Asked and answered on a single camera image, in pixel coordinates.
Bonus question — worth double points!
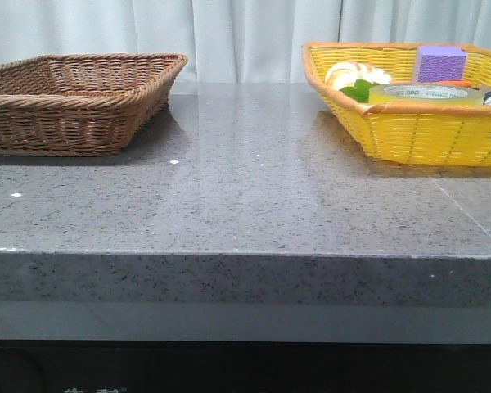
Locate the yellow packing tape roll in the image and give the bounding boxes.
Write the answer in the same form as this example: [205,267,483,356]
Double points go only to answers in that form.
[368,83,484,105]

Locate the green toy leaf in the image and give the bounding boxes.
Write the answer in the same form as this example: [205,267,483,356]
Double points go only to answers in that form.
[340,79,379,103]

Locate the toy bread roll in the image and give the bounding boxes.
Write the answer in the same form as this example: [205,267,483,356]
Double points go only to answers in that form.
[324,61,392,90]

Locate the brown wicker basket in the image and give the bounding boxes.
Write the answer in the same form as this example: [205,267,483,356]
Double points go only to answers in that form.
[0,53,188,156]

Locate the yellow wicker basket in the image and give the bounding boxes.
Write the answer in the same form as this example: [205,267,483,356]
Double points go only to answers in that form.
[303,42,491,166]

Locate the purple foam block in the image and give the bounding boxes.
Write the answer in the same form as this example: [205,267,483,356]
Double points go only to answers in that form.
[412,45,468,83]

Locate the orange toy carrot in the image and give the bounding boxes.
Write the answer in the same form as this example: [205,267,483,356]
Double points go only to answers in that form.
[437,79,473,88]

